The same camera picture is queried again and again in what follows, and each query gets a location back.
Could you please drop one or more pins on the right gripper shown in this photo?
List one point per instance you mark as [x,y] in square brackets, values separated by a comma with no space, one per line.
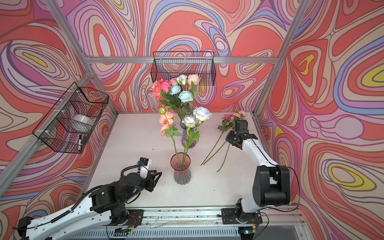
[229,137]

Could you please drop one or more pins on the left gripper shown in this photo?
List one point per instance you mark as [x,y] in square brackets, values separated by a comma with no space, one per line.
[151,180]

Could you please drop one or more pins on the red grey glass vase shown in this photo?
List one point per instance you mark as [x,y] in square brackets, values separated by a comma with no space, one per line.
[181,167]

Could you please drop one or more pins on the white blue rose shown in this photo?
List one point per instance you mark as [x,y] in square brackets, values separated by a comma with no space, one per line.
[203,115]

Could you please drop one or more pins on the green stemmed rose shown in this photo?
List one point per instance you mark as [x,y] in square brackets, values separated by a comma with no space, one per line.
[188,136]

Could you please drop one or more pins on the pink peony spray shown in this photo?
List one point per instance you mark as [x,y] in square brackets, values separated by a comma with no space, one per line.
[168,128]

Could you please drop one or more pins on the light blue flower stem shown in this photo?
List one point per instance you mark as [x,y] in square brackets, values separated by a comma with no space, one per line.
[180,101]

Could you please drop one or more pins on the cream white rose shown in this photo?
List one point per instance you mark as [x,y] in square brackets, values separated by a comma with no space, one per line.
[193,82]

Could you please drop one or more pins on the magenta rose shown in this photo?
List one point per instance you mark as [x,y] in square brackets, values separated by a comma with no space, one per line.
[165,85]

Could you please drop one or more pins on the large salmon pink rose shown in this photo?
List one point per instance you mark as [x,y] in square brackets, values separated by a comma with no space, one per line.
[157,83]

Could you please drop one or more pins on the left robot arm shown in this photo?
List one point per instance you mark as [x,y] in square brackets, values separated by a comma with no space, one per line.
[99,206]

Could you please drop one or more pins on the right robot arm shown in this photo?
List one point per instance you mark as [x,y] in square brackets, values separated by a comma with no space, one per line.
[271,185]

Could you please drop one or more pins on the black marker pen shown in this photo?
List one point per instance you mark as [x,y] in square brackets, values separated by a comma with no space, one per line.
[80,144]

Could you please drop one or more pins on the silver tape roll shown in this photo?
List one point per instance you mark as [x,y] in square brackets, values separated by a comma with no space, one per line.
[83,119]

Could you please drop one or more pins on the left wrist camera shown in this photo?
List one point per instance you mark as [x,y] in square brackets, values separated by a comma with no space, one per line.
[144,167]

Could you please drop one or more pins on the left wire basket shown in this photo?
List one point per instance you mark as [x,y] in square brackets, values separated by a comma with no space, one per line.
[60,133]

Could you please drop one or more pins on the wire basket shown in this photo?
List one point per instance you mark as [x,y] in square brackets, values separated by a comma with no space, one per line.
[171,64]
[60,133]

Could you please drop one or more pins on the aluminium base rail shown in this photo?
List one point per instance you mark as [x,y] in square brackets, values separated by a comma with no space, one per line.
[206,223]

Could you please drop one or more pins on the back wire basket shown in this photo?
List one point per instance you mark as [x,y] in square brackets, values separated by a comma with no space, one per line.
[171,64]

